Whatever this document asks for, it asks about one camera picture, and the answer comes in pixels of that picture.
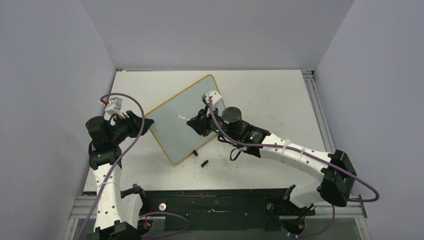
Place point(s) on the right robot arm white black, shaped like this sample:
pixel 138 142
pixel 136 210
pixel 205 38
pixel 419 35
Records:
pixel 333 173

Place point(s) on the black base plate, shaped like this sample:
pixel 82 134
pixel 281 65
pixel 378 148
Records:
pixel 219 210

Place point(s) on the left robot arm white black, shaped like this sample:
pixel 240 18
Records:
pixel 116 211

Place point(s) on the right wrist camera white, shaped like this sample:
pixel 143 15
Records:
pixel 212 96

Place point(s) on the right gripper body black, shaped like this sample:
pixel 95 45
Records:
pixel 207 125

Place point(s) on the yellow framed whiteboard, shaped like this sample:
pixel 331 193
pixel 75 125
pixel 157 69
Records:
pixel 176 139

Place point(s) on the black white marker pen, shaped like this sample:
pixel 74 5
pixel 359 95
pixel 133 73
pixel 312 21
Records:
pixel 182 118

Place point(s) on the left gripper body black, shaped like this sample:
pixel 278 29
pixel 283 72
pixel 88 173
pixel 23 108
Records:
pixel 124 128

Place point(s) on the aluminium frame rail right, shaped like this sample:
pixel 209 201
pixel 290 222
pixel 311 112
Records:
pixel 325 132

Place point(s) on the black marker cap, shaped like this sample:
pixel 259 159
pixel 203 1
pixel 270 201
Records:
pixel 204 163

